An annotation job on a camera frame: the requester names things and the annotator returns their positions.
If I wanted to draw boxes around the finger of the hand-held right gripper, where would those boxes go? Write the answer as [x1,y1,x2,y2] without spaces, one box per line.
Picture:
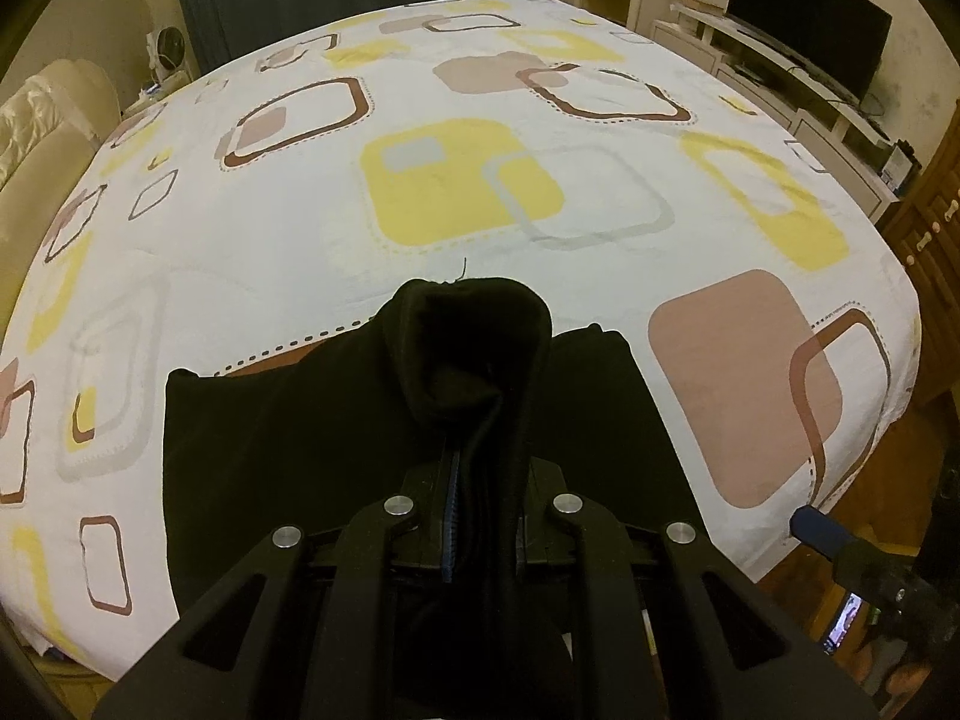
[793,505,852,557]

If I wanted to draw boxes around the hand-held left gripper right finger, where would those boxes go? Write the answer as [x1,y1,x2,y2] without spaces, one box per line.
[517,457,880,720]

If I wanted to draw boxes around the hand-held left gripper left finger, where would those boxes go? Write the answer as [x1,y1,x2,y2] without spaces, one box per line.
[94,456,460,720]

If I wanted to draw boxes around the black pants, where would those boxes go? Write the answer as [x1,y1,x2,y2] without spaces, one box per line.
[163,277,740,720]

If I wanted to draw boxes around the smartphone with lit screen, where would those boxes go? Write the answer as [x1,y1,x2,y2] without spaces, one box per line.
[820,589,865,655]

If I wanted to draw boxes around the brown wooden cabinet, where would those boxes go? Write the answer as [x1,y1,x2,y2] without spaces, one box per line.
[876,141,960,407]

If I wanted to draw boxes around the patterned white bed sheet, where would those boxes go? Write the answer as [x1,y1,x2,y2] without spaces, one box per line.
[0,0,923,680]

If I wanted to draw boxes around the small white box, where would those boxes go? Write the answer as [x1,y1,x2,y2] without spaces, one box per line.
[883,141,920,190]

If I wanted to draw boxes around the white television stand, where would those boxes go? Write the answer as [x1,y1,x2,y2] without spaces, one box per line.
[649,0,902,223]

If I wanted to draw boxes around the black flat television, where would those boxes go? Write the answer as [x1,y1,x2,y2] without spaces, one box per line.
[726,0,893,103]

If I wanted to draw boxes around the small white desk fan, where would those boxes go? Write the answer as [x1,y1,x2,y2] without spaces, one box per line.
[145,25,190,88]

